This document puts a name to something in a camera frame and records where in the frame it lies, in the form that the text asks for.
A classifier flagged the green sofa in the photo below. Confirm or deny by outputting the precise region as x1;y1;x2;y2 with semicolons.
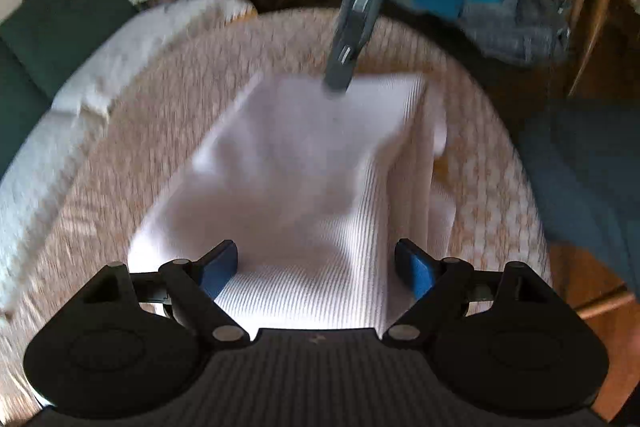
0;0;138;178

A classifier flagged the cream quilted sofa cover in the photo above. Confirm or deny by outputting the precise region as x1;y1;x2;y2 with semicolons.
0;0;553;413

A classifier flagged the dark teal cloth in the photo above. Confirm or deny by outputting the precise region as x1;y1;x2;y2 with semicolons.
517;99;640;303

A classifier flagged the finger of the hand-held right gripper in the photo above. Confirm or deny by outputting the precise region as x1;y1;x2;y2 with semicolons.
322;0;417;98

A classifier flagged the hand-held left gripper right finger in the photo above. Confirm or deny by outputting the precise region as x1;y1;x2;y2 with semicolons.
381;238;552;351

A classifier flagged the wooden chair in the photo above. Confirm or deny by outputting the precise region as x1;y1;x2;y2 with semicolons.
562;0;623;100

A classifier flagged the pile of blue clothes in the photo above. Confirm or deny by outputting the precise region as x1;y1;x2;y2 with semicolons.
387;0;571;68

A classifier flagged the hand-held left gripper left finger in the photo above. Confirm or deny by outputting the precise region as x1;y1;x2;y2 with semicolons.
81;240;252;351

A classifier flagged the white knit sweater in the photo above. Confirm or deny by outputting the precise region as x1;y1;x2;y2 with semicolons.
127;72;456;333

